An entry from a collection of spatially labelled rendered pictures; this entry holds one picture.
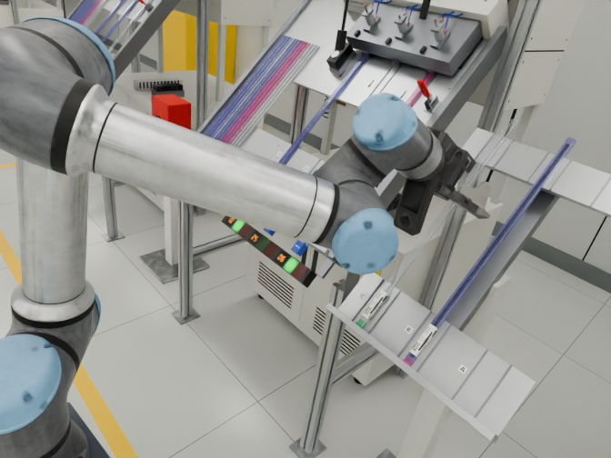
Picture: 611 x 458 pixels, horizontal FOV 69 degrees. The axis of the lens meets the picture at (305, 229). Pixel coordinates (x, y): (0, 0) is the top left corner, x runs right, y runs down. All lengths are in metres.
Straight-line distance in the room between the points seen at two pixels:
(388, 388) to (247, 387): 0.52
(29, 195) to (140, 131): 0.25
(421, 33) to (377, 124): 0.71
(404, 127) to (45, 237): 0.50
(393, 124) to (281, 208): 0.19
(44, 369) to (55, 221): 0.20
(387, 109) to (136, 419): 1.29
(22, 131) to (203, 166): 0.16
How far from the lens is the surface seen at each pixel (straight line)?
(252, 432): 1.56
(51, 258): 0.72
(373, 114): 0.60
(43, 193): 0.66
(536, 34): 1.48
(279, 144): 1.29
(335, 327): 1.13
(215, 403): 1.62
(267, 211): 0.47
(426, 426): 1.18
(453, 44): 1.21
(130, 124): 0.47
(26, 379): 0.71
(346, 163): 0.61
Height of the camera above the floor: 1.28
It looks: 30 degrees down
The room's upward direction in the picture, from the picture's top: 9 degrees clockwise
